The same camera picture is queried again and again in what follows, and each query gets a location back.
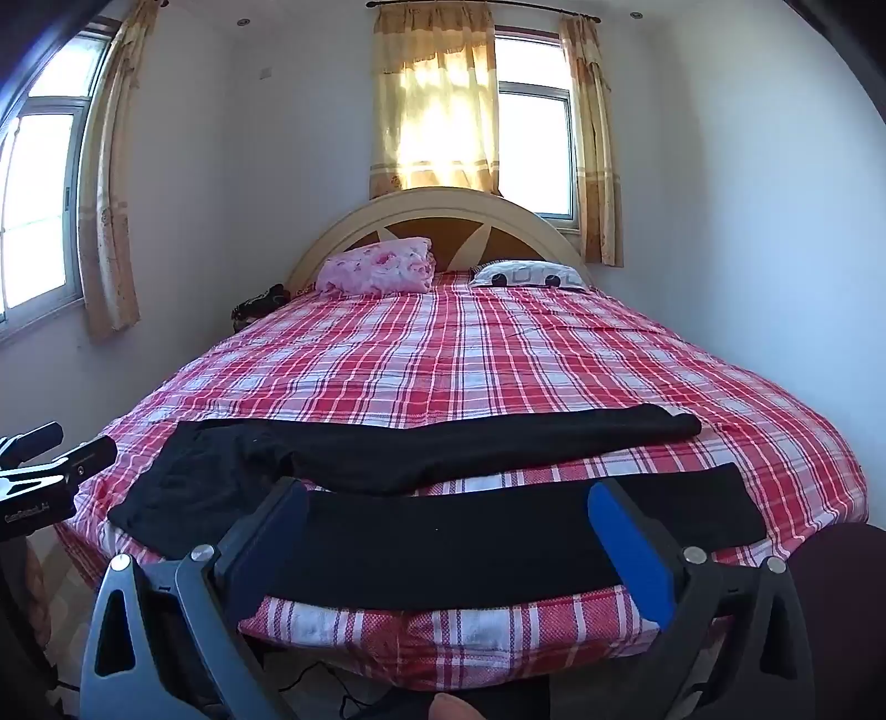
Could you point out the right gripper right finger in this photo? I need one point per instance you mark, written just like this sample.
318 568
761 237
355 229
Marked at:
764 668

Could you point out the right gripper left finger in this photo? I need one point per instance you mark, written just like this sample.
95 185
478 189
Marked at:
208 592

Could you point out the black pants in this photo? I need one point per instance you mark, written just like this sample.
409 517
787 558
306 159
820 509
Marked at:
380 534

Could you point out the right hand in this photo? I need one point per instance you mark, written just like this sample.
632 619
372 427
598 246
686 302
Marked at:
448 707

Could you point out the dark bag beside bed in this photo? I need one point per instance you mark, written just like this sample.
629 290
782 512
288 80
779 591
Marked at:
257 308

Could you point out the yellow left side curtain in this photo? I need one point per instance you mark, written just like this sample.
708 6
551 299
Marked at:
102 221

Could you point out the yellow curtain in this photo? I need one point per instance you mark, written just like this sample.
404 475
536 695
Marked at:
435 98
597 179
102 221

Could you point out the red plaid bed cover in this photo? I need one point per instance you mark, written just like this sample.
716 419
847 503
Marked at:
460 352

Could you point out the pink floral pillow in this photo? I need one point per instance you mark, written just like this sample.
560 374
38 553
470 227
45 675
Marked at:
385 268

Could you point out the left side window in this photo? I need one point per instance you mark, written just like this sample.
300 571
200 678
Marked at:
40 162

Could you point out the window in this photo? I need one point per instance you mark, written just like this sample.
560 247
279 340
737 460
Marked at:
535 126
40 162

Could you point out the white black patterned pillow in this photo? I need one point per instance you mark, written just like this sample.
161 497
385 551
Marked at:
529 274

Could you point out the cream wooden headboard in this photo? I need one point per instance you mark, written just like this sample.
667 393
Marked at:
466 228

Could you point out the yellow centre curtain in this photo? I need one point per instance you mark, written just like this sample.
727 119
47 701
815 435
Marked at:
435 98

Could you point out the yellow right curtain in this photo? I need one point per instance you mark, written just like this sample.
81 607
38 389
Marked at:
597 179

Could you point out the back window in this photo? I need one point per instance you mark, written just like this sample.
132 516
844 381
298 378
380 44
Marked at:
535 126

